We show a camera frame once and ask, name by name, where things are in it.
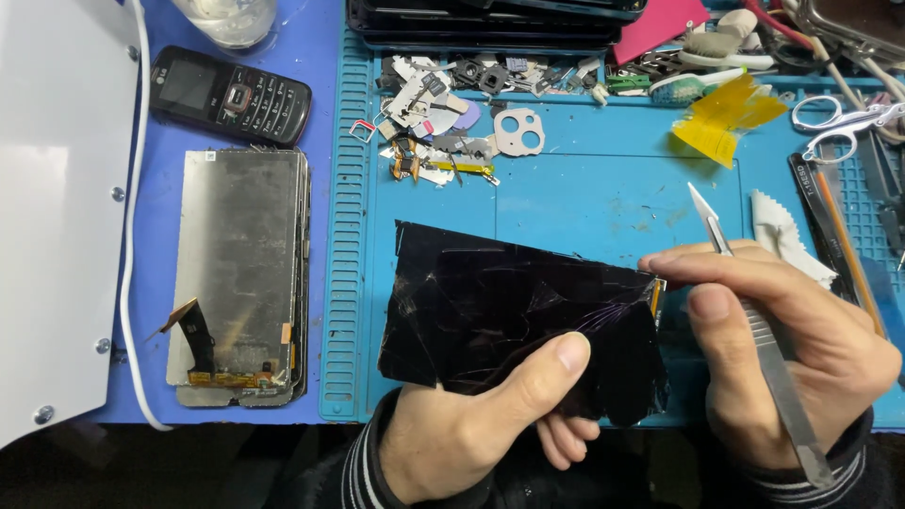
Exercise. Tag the person's left hand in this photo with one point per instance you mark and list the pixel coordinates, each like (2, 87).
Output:
(452, 438)

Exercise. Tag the person's right hand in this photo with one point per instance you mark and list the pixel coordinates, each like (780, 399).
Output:
(799, 353)

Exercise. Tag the silver scalpel knife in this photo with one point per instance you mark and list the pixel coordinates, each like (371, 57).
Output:
(770, 360)

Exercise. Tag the cracked black phone screen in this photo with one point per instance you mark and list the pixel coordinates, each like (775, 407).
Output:
(488, 311)

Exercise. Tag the orange pry stick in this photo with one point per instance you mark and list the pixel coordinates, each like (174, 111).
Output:
(848, 261)

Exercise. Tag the white cleaning cloth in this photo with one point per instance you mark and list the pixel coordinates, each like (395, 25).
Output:
(781, 237)

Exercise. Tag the black tweezers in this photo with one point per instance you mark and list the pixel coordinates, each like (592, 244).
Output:
(824, 219)

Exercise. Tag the silver scissors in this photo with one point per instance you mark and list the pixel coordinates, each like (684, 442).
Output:
(841, 124)

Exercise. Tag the yellow adhesive film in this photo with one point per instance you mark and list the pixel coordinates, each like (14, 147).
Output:
(725, 117)

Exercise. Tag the blue silicone repair mat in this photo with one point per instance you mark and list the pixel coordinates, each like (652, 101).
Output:
(587, 191)

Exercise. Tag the stack of phone display panels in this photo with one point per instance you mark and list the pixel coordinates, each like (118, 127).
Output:
(237, 268)

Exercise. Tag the green white toothbrush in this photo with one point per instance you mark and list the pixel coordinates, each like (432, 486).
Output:
(693, 83)

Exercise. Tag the white grey toothbrush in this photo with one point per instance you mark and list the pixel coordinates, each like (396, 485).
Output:
(721, 51)

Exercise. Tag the blue table cover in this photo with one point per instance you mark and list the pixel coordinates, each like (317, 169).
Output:
(233, 212)

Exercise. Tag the heap of small phone parts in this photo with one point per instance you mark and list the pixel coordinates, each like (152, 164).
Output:
(452, 113)

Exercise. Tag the pink card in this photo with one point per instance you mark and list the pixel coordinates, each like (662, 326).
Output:
(657, 27)

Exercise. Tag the black keypad mobile phone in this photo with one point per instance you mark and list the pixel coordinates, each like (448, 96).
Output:
(230, 95)

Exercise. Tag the stack of black phones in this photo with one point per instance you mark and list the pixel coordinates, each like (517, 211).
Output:
(488, 21)

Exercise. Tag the white metal panel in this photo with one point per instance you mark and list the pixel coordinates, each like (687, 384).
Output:
(56, 198)

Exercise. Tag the clear glass cup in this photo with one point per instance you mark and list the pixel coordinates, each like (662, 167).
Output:
(226, 20)

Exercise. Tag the beige camera lens frame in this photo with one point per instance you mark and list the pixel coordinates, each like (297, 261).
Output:
(520, 132)

